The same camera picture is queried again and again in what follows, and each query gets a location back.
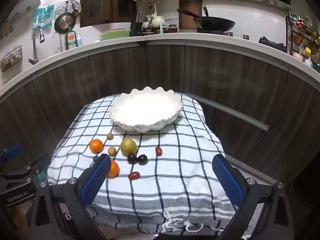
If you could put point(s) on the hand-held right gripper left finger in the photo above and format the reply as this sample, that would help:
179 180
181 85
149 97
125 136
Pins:
96 180

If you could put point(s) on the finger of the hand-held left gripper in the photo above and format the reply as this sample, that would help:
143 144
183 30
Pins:
27 172
15 152

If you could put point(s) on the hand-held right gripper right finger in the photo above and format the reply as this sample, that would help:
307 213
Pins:
227 180

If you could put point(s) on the orange mandarin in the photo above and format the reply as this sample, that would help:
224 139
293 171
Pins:
114 170
96 146

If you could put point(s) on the small tan longan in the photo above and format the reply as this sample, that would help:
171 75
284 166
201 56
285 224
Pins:
112 151
110 136

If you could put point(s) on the red cherry tomato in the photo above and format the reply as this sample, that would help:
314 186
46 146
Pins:
134 175
159 150

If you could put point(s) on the dark purple plum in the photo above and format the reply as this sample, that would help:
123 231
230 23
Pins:
132 159
142 159

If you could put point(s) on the yellow-green citrus fruit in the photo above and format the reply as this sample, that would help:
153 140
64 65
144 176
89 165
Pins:
128 146

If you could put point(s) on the white scalloped ceramic bowl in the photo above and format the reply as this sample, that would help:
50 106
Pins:
145 110

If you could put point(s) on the white checked cloth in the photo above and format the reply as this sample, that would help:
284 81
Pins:
175 155

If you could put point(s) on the wood-fronted kitchen counter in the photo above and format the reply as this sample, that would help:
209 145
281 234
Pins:
225 80

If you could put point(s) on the metal faucet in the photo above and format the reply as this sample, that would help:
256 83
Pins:
35 50

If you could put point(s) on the green dish soap bottle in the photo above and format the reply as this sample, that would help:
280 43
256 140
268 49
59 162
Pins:
71 41

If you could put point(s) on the blue pump bottle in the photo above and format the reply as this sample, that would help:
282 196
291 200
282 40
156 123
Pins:
79 41

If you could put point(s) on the hanging frying pan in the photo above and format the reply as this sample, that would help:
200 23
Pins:
63 22

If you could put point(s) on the teal plastic package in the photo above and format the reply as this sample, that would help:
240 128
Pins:
42 15

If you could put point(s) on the black tray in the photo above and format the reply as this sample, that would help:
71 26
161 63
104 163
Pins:
271 45

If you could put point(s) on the green dish tray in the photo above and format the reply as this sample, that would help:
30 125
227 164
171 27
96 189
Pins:
115 35

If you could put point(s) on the black gas stove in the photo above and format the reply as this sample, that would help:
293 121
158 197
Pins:
212 31

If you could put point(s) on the metal steamer rack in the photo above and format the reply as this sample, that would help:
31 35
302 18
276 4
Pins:
62 7

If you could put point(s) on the black knife block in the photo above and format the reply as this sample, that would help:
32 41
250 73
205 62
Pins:
136 28

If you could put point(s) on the black wok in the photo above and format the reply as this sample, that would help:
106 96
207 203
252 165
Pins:
215 23

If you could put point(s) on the brown jar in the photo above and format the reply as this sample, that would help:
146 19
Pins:
172 28

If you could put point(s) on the wooden cutting board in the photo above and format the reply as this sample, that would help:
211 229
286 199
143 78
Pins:
187 23

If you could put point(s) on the white container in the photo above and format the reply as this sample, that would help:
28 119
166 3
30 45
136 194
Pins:
164 28

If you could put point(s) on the cream teapot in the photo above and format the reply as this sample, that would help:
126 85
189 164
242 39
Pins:
158 21

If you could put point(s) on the dark wood wall cabinet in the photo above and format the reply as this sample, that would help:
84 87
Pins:
100 2

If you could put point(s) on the white wall socket panel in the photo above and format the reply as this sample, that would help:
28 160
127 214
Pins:
171 15

